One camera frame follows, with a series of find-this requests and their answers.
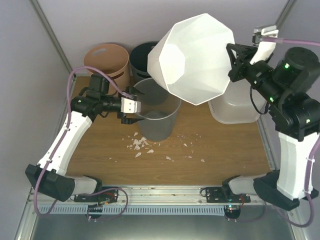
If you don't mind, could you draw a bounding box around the translucent white plastic tub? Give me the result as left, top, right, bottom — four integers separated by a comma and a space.
208, 80, 266, 125

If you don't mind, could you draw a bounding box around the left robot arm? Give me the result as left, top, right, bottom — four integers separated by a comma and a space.
25, 86, 142, 202

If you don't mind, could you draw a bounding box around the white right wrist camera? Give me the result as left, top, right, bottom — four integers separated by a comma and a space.
249, 25, 279, 65

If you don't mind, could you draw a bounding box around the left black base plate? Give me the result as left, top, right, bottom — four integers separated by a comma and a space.
69, 189, 119, 204

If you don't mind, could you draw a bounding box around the dark teal plastic bin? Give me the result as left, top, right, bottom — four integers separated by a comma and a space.
129, 41, 158, 83

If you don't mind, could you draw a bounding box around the peach plastic waste bin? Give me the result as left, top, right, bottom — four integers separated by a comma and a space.
83, 43, 131, 91

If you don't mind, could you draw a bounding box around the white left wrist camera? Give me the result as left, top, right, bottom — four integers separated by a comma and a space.
120, 97, 141, 114

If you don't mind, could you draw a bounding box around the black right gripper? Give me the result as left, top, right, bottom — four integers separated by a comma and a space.
227, 42, 286, 106

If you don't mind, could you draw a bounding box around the white faceted bin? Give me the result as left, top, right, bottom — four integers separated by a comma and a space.
147, 13, 235, 106

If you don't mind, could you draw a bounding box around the aluminium front rail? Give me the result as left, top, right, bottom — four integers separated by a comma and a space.
37, 185, 263, 205

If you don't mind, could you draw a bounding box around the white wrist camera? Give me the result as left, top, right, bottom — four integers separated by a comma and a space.
249, 25, 279, 65
120, 97, 141, 114

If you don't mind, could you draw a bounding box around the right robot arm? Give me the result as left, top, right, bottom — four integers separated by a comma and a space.
221, 43, 320, 211

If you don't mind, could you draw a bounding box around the grey translucent bin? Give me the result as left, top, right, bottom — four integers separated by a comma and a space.
134, 78, 182, 142

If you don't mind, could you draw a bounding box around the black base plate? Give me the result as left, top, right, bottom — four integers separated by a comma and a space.
199, 186, 251, 204
69, 189, 119, 204

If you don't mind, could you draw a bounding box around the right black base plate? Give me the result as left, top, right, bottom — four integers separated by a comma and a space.
199, 186, 251, 204

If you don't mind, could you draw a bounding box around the grey slotted cable duct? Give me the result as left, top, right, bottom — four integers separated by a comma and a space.
50, 204, 225, 216

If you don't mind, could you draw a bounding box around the left aluminium frame post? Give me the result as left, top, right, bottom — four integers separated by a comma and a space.
29, 0, 77, 80

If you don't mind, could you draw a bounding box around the aluminium corner frame post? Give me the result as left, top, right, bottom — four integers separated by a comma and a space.
275, 0, 298, 30

